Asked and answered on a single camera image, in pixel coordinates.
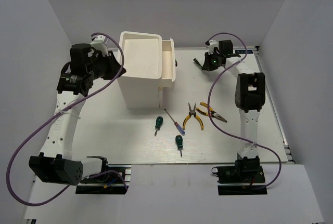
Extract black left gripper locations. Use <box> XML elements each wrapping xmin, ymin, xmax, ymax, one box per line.
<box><xmin>87</xmin><ymin>50</ymin><xmax>127</xmax><ymax>81</ymax></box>

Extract small black precision screwdriver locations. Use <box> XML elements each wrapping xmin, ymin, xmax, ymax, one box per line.
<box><xmin>193</xmin><ymin>58</ymin><xmax>202</xmax><ymax>69</ymax></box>

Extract white drawer cabinet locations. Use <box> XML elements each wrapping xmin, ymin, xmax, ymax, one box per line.
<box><xmin>118</xmin><ymin>31</ymin><xmax>162</xmax><ymax>109</ymax></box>

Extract white top drawer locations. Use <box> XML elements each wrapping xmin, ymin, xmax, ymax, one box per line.
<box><xmin>160</xmin><ymin>38</ymin><xmax>176</xmax><ymax>88</ymax></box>

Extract yellow orange long pliers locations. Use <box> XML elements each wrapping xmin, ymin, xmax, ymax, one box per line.
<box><xmin>196</xmin><ymin>102</ymin><xmax>227</xmax><ymax>123</ymax></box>

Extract yellow needle nose pliers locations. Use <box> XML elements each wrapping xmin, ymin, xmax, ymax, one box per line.
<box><xmin>182</xmin><ymin>102</ymin><xmax>204</xmax><ymax>131</ymax></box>

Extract green stubby screwdriver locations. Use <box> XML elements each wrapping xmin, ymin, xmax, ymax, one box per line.
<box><xmin>175</xmin><ymin>135</ymin><xmax>183</xmax><ymax>157</ymax></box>
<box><xmin>154</xmin><ymin>116</ymin><xmax>163</xmax><ymax>136</ymax></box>

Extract blue handled long screwdriver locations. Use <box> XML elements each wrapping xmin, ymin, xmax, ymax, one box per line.
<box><xmin>164</xmin><ymin>109</ymin><xmax>185</xmax><ymax>136</ymax></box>

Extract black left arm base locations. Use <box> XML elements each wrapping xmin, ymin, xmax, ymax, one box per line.
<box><xmin>75</xmin><ymin>165</ymin><xmax>131</xmax><ymax>195</ymax></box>

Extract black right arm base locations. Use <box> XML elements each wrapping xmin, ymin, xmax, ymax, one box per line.
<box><xmin>211</xmin><ymin>156</ymin><xmax>267</xmax><ymax>196</ymax></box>

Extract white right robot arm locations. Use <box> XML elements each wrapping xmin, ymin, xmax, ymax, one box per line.
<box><xmin>202</xmin><ymin>40</ymin><xmax>265</xmax><ymax>183</ymax></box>

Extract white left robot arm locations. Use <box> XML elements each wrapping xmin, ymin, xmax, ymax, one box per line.
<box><xmin>29</xmin><ymin>42</ymin><xmax>126</xmax><ymax>186</ymax></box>

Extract blue right corner label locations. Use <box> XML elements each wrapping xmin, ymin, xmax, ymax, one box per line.
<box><xmin>235</xmin><ymin>49</ymin><xmax>253</xmax><ymax>55</ymax></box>

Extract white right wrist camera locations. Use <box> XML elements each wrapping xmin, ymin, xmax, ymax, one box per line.
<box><xmin>205</xmin><ymin>39</ymin><xmax>219</xmax><ymax>54</ymax></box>

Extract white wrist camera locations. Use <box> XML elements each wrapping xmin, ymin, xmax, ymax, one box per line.
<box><xmin>90</xmin><ymin>35</ymin><xmax>108</xmax><ymax>57</ymax></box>
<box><xmin>205</xmin><ymin>39</ymin><xmax>219</xmax><ymax>54</ymax></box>

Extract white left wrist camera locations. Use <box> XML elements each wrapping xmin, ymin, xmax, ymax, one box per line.
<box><xmin>90</xmin><ymin>35</ymin><xmax>108</xmax><ymax>57</ymax></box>

